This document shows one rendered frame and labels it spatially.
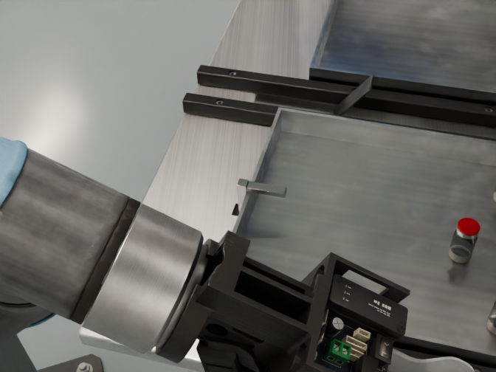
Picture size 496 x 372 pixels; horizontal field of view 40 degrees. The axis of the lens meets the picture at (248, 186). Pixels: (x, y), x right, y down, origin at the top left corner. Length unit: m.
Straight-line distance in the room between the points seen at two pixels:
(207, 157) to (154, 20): 1.85
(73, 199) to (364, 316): 0.17
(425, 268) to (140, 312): 0.39
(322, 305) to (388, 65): 0.58
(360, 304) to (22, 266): 0.18
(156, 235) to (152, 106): 1.86
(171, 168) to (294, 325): 0.45
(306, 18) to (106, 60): 1.52
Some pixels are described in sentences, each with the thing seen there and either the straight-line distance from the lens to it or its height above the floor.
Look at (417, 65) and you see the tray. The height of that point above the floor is 0.88.
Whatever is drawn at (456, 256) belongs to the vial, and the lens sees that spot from 0.69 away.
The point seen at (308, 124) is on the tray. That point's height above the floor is 0.90.
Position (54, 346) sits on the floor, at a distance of 1.72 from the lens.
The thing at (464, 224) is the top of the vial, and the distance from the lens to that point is 0.67.
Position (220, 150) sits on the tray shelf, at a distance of 0.79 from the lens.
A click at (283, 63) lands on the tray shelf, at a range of 0.90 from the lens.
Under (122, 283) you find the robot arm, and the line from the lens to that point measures 0.35.
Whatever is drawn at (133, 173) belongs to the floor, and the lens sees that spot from 2.01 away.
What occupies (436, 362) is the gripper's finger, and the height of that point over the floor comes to 1.06.
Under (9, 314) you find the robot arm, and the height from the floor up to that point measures 1.07.
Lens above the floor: 1.43
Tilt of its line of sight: 48 degrees down
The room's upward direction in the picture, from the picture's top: 3 degrees counter-clockwise
